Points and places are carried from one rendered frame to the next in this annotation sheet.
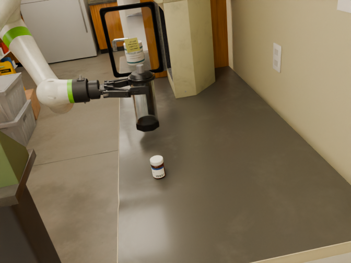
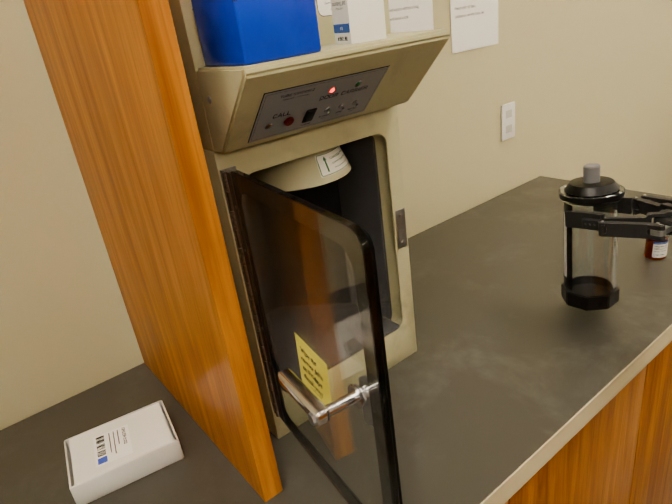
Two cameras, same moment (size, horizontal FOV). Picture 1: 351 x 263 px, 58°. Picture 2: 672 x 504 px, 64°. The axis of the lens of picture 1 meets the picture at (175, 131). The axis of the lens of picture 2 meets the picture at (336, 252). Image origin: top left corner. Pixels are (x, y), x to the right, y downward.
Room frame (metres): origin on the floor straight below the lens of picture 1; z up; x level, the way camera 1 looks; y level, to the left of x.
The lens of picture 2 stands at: (2.06, 0.64, 1.55)
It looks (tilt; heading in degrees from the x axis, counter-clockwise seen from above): 24 degrees down; 240
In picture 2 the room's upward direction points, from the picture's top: 8 degrees counter-clockwise
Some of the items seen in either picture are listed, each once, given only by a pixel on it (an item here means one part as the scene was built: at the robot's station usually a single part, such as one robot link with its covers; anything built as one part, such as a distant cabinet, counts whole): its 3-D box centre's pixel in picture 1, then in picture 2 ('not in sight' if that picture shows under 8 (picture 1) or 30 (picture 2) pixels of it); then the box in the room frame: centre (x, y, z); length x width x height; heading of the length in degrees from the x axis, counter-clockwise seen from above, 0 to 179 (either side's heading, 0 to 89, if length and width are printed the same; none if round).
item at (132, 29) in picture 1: (132, 41); (310, 354); (1.84, 0.17, 1.19); 0.30 x 0.01 x 0.40; 87
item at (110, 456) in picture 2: not in sight; (123, 449); (2.05, -0.13, 0.96); 0.16 x 0.12 x 0.04; 176
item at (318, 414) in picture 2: not in sight; (317, 389); (1.87, 0.24, 1.20); 0.10 x 0.05 x 0.03; 87
